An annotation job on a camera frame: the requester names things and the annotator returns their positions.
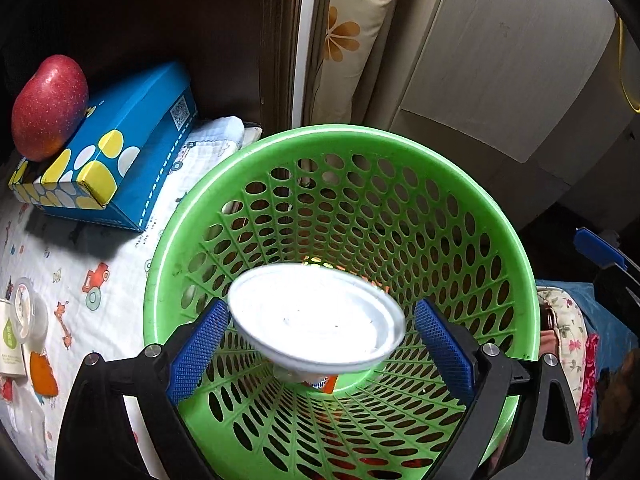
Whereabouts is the yellow cable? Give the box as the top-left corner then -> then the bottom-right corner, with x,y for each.
614,17 -> 640,113

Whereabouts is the small clear lidded container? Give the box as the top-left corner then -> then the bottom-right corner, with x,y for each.
11,277 -> 49,351

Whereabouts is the red apple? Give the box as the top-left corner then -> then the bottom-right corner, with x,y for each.
11,55 -> 90,162

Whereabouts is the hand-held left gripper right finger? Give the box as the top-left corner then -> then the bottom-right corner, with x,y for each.
414,297 -> 586,480

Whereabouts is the green plastic basket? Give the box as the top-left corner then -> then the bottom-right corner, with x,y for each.
142,125 -> 542,480

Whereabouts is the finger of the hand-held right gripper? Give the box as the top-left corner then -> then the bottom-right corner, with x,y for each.
574,229 -> 628,270

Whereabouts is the clear shallow plastic dish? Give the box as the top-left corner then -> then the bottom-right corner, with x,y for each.
227,264 -> 407,381

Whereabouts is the floral cloth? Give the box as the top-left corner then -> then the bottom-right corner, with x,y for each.
536,285 -> 601,431

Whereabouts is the blue cloth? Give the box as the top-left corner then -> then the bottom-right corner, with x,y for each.
582,280 -> 640,376

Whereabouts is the blue box with yellow dots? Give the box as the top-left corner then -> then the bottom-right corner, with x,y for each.
7,61 -> 198,233

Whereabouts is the white cabinet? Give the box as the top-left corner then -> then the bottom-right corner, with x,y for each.
390,0 -> 640,231

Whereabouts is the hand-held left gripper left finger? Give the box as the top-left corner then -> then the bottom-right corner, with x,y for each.
54,299 -> 231,480

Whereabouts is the printed white blanket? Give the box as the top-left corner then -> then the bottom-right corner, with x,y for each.
0,116 -> 263,480

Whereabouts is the dark wooden board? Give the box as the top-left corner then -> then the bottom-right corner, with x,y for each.
0,0 -> 306,131

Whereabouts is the orange peel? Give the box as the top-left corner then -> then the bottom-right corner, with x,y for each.
29,351 -> 60,397

